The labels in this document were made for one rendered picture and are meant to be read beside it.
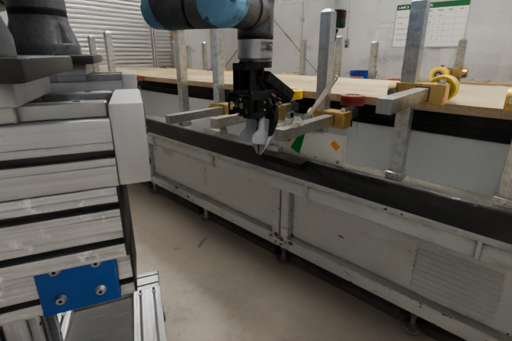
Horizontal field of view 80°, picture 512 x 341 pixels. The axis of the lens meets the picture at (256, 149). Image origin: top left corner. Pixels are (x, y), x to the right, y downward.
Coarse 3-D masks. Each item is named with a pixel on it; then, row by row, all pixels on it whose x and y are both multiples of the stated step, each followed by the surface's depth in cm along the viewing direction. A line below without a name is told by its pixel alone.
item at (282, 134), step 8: (352, 112) 103; (304, 120) 86; (312, 120) 86; (320, 120) 88; (328, 120) 92; (280, 128) 78; (288, 128) 78; (296, 128) 80; (304, 128) 83; (312, 128) 86; (320, 128) 89; (280, 136) 77; (288, 136) 78; (296, 136) 81
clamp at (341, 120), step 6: (312, 114) 99; (318, 114) 97; (330, 114) 95; (336, 114) 93; (342, 114) 92; (348, 114) 94; (336, 120) 94; (342, 120) 92; (348, 120) 94; (330, 126) 96; (336, 126) 94; (342, 126) 93; (348, 126) 95
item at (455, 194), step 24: (192, 144) 145; (216, 144) 133; (240, 144) 123; (288, 168) 109; (336, 168) 96; (360, 168) 95; (360, 192) 92; (384, 192) 87; (408, 192) 83; (432, 192) 79; (456, 192) 79; (432, 216) 80; (456, 216) 76; (480, 216) 73; (504, 216) 70; (504, 240) 70
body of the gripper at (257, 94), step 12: (240, 72) 62; (252, 72) 63; (240, 84) 63; (252, 84) 64; (264, 84) 67; (228, 96) 66; (240, 96) 65; (252, 96) 62; (264, 96) 65; (276, 96) 67; (240, 108) 66; (252, 108) 62; (264, 108) 66
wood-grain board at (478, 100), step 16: (144, 80) 202; (160, 80) 189; (176, 80) 178; (192, 80) 170; (208, 80) 170; (224, 80) 170; (288, 80) 170; (304, 80) 170; (352, 80) 170; (368, 80) 170; (384, 80) 170; (304, 96) 122; (336, 96) 113; (368, 96) 106; (464, 96) 106; (480, 96) 106; (496, 96) 106; (448, 112) 90; (464, 112) 88; (480, 112) 85; (496, 112) 83
